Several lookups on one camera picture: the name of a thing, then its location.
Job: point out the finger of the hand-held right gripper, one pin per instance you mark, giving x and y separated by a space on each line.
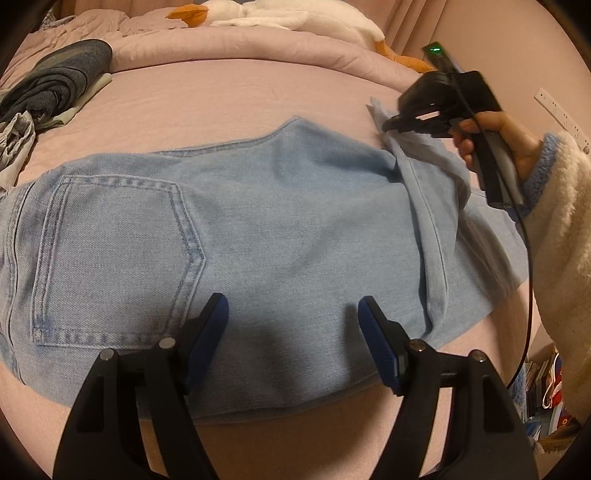
411 125

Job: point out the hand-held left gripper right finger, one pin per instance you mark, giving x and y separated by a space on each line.
376 337

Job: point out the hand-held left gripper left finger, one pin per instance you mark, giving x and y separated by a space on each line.
217 318

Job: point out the light blue denim pants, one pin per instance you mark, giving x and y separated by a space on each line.
277 221

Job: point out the person's right hand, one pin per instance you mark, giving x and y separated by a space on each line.
519 145

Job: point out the pink curtain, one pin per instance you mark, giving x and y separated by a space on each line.
415 23

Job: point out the white power strip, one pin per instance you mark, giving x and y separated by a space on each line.
556 107

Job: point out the pile of books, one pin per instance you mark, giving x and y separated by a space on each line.
535 383

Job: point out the white goose plush toy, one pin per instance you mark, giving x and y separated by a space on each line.
286 14

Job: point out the pink duvet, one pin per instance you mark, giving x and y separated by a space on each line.
207 44

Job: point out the white folded cloth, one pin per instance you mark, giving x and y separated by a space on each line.
87 94

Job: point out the grey striped crumpled cloth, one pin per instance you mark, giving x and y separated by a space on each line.
16 138

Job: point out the dark blue folded garment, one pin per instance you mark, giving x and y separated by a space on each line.
64 69

